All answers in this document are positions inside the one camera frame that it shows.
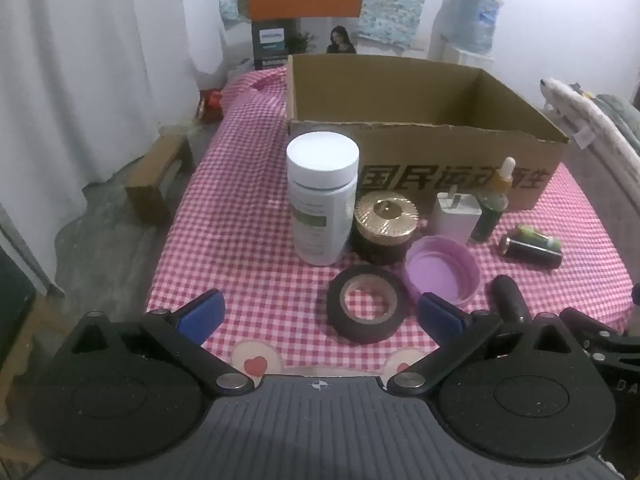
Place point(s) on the green dropper bottle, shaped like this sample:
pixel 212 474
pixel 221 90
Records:
pixel 489 220

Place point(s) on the green lip balm tube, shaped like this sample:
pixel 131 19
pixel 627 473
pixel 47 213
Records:
pixel 537 236

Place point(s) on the purple plastic bowl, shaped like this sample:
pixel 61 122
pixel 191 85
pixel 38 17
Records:
pixel 440 270

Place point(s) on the small black bottle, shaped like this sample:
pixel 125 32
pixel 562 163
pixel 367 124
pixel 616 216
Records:
pixel 510 297

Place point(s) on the black cylinder with gold tip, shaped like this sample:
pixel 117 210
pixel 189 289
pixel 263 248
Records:
pixel 532 255

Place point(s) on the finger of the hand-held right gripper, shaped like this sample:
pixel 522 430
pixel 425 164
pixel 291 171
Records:
pixel 600 335

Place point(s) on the black tape roll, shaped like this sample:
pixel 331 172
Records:
pixel 367 322

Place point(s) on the red packet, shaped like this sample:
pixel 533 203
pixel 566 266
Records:
pixel 211 102

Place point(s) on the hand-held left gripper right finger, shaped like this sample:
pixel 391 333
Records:
pixel 440 317

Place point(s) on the gold lid round jar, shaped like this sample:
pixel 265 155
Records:
pixel 382 227

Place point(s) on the grey green cloth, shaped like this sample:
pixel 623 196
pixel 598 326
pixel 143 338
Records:
pixel 620 110

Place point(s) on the white plush blanket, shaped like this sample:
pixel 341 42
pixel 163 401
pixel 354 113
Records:
pixel 595 120

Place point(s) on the teal patterned wall cloth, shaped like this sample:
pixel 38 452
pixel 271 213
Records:
pixel 400 0

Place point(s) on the brown cardboard box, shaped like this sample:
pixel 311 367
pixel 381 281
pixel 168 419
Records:
pixel 440 150

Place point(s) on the pink checkered cloth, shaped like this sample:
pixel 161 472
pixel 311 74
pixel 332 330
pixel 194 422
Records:
pixel 240 210

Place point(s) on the white supplement bottle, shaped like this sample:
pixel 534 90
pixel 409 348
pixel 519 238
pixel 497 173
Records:
pixel 320 200

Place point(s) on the white curtain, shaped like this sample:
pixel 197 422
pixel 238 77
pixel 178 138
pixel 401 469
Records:
pixel 75 60

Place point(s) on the blue water jug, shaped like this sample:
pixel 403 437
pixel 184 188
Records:
pixel 477 20

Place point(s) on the wooden stool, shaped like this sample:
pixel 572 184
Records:
pixel 155 180

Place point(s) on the white water dispenser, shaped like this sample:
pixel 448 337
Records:
pixel 460 55

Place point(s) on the white charger plug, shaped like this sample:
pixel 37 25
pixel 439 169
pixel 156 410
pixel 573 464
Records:
pixel 455 220

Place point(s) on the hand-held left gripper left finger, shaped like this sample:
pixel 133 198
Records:
pixel 202 312

